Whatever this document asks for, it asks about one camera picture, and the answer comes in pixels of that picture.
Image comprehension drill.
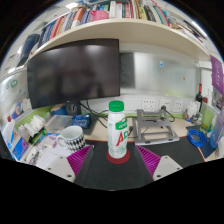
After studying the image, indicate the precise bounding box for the beige shelf unit with books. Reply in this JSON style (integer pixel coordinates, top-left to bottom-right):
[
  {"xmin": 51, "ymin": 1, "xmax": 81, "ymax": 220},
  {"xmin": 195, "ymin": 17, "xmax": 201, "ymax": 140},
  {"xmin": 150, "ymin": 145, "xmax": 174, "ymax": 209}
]
[{"xmin": 14, "ymin": 0, "xmax": 214, "ymax": 68}]

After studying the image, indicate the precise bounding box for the white wall socket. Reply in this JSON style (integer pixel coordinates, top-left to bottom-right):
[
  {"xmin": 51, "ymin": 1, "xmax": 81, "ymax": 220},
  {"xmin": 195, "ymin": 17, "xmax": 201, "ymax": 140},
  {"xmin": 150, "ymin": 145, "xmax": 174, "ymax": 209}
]
[
  {"xmin": 159, "ymin": 98, "xmax": 173, "ymax": 113},
  {"xmin": 172, "ymin": 99, "xmax": 185, "ymax": 113},
  {"xmin": 141, "ymin": 98, "xmax": 157, "ymax": 112}
]

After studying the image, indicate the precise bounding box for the white tissue stack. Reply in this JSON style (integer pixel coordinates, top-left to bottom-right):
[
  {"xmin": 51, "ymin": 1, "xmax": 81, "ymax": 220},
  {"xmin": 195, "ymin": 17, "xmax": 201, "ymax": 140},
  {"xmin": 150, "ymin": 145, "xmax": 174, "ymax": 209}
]
[{"xmin": 23, "ymin": 114, "xmax": 47, "ymax": 138}]

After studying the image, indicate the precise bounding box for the blue round container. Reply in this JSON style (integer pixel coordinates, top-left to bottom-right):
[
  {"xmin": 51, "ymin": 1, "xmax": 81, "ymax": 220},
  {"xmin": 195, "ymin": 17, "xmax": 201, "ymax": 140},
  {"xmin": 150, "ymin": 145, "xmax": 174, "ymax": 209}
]
[{"xmin": 51, "ymin": 103, "xmax": 68, "ymax": 116}]

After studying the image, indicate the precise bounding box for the blue printed small box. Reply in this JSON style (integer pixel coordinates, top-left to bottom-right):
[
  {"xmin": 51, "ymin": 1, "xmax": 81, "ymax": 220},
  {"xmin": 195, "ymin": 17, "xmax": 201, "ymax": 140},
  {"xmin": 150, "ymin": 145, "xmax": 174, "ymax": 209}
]
[{"xmin": 72, "ymin": 113, "xmax": 92, "ymax": 129}]

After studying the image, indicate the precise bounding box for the black computer monitor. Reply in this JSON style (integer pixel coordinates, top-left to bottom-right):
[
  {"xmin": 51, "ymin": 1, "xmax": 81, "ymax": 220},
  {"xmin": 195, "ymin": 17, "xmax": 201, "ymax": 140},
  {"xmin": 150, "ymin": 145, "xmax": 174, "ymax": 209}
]
[{"xmin": 26, "ymin": 38, "xmax": 122, "ymax": 117}]

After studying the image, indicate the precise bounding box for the flat round red coaster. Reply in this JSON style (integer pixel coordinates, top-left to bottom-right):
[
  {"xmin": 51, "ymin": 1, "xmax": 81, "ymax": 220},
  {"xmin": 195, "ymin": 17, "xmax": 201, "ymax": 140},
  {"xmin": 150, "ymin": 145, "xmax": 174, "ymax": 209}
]
[{"xmin": 105, "ymin": 149, "xmax": 132, "ymax": 165}]

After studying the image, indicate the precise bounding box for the clear plastic packet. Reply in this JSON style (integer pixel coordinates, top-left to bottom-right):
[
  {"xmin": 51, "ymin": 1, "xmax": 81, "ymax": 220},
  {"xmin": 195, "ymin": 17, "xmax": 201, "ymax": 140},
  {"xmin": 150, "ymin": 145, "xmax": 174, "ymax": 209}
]
[{"xmin": 43, "ymin": 133, "xmax": 59, "ymax": 148}]

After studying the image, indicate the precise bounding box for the purple pennant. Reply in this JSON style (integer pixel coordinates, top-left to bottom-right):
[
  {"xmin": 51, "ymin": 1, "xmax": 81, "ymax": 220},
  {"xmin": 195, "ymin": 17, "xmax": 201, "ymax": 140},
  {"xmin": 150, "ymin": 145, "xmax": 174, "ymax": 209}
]
[{"xmin": 209, "ymin": 54, "xmax": 224, "ymax": 96}]

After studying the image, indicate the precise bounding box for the black white checkered mug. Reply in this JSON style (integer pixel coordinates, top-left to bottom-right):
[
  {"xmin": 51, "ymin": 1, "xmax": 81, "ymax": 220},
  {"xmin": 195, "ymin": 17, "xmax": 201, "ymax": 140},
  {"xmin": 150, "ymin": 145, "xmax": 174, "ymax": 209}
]
[{"xmin": 56, "ymin": 125, "xmax": 87, "ymax": 154}]

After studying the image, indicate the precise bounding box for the black desk mat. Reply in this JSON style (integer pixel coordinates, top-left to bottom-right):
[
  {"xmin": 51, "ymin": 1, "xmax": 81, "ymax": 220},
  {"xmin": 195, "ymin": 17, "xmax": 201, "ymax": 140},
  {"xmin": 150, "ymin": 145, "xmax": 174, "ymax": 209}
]
[{"xmin": 73, "ymin": 136, "xmax": 206, "ymax": 191}]

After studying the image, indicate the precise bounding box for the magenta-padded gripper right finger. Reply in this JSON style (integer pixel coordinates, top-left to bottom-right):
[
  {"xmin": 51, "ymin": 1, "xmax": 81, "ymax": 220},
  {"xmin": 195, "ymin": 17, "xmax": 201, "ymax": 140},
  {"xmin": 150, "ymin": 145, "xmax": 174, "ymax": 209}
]
[{"xmin": 133, "ymin": 144, "xmax": 184, "ymax": 186}]

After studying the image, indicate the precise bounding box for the black plug with cable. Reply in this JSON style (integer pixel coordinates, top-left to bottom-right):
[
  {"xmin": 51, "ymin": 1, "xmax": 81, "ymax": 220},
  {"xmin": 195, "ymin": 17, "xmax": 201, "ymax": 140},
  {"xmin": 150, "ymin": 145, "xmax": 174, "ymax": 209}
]
[{"xmin": 160, "ymin": 105, "xmax": 176, "ymax": 123}]

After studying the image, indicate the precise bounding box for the clear plastic box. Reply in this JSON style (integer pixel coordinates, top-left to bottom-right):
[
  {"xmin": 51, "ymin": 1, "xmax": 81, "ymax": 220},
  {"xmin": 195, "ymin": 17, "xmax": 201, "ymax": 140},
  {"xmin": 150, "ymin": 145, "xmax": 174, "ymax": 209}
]
[{"xmin": 44, "ymin": 114, "xmax": 74, "ymax": 134}]

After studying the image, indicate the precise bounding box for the grey metal laptop stand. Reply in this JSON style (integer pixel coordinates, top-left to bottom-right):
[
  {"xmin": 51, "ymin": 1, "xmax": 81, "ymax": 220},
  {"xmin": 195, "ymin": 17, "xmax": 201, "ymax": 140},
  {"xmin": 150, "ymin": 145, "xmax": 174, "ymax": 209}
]
[{"xmin": 132, "ymin": 108, "xmax": 180, "ymax": 147}]

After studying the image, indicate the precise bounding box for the blue printed package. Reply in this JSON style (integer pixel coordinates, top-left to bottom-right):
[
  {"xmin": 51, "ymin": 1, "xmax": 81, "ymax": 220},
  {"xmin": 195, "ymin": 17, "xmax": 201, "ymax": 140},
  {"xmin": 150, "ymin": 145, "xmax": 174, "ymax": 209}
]
[{"xmin": 11, "ymin": 136, "xmax": 29, "ymax": 161}]

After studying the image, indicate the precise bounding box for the white handwritten paper sheet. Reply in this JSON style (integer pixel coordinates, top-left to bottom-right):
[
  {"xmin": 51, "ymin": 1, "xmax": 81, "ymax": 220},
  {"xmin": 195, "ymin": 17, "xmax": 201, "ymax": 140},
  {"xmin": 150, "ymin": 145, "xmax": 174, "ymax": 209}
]
[{"xmin": 33, "ymin": 146, "xmax": 73, "ymax": 169}]

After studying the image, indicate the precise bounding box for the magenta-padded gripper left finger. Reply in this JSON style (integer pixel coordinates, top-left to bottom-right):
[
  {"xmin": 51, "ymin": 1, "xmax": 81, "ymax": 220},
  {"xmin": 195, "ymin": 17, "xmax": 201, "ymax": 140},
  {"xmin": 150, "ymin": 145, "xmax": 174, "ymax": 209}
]
[{"xmin": 44, "ymin": 144, "xmax": 95, "ymax": 187}]

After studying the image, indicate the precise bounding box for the blue coiled cable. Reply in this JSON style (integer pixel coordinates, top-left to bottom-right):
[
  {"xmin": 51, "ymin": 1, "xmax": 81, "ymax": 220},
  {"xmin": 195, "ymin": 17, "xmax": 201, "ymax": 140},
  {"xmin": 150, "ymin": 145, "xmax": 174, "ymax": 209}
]
[{"xmin": 186, "ymin": 128, "xmax": 208, "ymax": 148}]

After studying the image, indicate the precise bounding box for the white green-capped drink bottle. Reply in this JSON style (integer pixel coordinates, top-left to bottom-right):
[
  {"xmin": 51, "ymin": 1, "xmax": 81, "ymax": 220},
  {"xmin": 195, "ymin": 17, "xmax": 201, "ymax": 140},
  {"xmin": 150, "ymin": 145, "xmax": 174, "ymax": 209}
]
[{"xmin": 107, "ymin": 100, "xmax": 129, "ymax": 159}]

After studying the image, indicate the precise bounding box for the dark wine bottle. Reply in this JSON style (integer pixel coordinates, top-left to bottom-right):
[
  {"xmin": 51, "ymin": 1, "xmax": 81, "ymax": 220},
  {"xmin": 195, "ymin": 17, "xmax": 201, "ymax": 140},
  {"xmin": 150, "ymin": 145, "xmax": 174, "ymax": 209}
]
[{"xmin": 195, "ymin": 83, "xmax": 204, "ymax": 103}]

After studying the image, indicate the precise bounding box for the white round jar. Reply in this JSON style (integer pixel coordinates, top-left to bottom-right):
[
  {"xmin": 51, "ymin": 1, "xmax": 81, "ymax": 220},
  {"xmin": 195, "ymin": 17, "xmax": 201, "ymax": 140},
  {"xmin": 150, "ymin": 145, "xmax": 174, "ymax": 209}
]
[{"xmin": 184, "ymin": 100, "xmax": 200, "ymax": 121}]

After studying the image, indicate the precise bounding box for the black monitor cable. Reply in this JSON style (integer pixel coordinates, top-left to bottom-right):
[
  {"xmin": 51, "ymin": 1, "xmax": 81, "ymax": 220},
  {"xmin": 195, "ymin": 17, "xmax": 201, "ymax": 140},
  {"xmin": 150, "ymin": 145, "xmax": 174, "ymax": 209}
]
[{"xmin": 79, "ymin": 101, "xmax": 109, "ymax": 129}]

